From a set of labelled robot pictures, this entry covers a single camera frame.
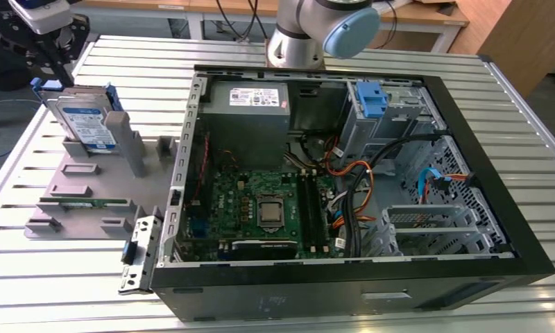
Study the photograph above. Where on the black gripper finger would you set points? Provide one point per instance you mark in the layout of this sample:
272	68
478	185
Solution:
66	74
9	41

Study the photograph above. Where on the hard disk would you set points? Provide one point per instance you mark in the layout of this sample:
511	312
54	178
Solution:
88	121

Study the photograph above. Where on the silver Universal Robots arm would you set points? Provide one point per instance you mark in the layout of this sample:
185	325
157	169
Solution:
296	45

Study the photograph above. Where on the metal disk bay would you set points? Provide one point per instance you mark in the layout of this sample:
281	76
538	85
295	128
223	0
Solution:
420	208

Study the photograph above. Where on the black waste bin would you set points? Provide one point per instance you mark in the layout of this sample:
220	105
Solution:
9	82

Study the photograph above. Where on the grey desk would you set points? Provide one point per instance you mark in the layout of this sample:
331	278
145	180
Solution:
120	7

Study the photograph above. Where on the grey parts rack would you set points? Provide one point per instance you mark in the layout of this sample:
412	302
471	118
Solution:
101	173

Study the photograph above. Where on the green RAM stick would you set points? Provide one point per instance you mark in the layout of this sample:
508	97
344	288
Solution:
98	202

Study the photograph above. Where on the grey power supply unit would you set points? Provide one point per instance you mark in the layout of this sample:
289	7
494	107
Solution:
244	138

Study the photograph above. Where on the green motherboard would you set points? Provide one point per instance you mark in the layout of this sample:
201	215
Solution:
231	194

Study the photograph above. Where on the silver CPU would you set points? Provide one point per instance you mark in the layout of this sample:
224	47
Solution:
271	211

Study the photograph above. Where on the CPU socket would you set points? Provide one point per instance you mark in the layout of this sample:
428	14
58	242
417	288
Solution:
272	227

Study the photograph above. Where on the black RAM slot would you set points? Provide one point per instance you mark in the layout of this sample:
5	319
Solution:
320	211
305	211

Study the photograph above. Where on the black graphics card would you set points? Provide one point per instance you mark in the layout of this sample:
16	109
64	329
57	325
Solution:
263	249

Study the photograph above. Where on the blue drive cage latch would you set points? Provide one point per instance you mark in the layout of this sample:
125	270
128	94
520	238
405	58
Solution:
372	100

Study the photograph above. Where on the metal optical drive cage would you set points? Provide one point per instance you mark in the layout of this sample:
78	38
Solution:
397	121

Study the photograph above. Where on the black open PC case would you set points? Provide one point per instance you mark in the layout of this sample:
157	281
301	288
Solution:
305	295

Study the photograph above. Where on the wooden cabinet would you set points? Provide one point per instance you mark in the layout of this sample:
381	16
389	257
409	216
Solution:
527	41

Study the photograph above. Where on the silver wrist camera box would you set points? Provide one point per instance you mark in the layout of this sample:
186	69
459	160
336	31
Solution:
45	19

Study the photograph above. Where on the metal bracket with blue latch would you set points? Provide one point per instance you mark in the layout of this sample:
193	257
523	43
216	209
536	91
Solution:
142	243

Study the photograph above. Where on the wooden desk white frame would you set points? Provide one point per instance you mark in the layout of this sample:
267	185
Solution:
425	17

